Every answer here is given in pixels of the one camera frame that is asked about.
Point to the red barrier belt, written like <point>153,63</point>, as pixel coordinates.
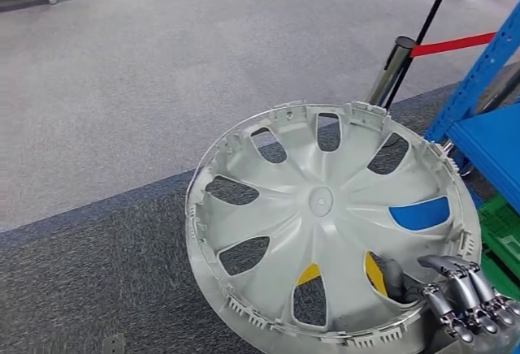
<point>450,45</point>

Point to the yellow floor tape square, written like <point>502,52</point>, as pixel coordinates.
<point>309,274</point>

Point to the blue metal shelf rack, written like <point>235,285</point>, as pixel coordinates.
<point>487,147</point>

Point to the thin black pole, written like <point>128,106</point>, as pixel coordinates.
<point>430,21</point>

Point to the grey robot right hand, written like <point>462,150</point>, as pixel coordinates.
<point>463,292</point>

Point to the green plastic crate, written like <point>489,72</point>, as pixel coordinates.
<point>500,286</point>
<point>503,233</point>

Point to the chrome stanchion post with base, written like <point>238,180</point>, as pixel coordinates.
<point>389,72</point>

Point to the grey plastic wheel hubcap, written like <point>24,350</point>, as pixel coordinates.
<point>321,201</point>

